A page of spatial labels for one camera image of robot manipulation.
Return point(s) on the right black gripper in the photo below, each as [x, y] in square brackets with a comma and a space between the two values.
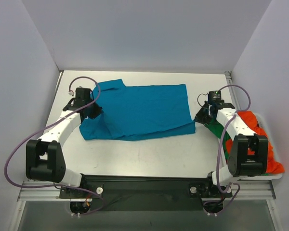
[202, 115]

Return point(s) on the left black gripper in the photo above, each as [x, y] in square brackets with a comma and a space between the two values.
[94, 113]

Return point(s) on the blue t-shirt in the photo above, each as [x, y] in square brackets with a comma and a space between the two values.
[134, 113]

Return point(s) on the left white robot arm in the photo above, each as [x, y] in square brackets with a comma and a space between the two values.
[44, 156]

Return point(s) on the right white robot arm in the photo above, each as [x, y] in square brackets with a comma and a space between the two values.
[221, 177]

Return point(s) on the green t-shirt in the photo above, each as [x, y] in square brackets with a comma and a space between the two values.
[217, 129]

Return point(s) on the orange t-shirt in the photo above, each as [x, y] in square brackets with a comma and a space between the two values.
[249, 153]

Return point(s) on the white laundry bin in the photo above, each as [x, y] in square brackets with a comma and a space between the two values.
[275, 167]

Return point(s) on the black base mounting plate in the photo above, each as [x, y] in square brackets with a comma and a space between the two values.
[119, 193]

